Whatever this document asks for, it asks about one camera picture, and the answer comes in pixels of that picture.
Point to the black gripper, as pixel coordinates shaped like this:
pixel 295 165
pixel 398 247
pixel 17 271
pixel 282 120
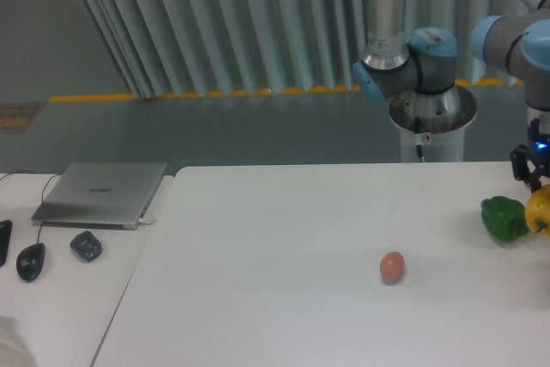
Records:
pixel 529 163

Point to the yellow bell pepper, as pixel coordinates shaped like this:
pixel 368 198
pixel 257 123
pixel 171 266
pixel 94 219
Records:
pixel 537 211

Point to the black computer mouse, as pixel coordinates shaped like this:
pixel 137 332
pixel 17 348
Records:
pixel 30 261

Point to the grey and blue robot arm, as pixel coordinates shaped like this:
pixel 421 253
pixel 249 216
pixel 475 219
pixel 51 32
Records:
pixel 417 73

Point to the green bell pepper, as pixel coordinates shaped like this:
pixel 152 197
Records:
pixel 504 218

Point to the brown egg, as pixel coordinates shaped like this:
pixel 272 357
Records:
pixel 392 267

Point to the silver laptop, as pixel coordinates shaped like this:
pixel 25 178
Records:
pixel 101 195

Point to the small dark grey device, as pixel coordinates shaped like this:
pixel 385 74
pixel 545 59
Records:
pixel 87 246

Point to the black keyboard edge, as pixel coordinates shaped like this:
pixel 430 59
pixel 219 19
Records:
pixel 5 234

